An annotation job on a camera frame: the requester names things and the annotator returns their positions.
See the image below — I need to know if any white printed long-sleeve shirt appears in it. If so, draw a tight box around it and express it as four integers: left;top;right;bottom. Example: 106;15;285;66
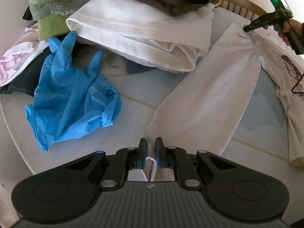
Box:
141;23;304;182

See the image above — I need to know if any person's hand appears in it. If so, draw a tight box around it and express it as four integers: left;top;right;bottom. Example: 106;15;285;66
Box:
277;18;304;47

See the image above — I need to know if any brown wooden chair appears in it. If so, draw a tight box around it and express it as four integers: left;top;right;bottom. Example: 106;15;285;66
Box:
220;0;267;21

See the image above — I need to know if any blue nitrile glove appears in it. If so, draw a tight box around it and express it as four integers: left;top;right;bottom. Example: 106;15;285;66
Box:
25;31;122;152

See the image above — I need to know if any dark denim garment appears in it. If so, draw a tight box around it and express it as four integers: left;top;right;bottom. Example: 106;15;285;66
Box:
1;47;51;97

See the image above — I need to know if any folded white garment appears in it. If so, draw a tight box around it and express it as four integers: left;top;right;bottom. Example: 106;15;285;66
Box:
66;0;214;73

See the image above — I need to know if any pale pink garment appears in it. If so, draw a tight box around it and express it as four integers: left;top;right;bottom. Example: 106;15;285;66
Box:
1;23;48;87

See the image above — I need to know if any green lace garment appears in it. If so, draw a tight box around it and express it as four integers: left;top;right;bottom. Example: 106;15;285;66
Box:
28;0;90;41

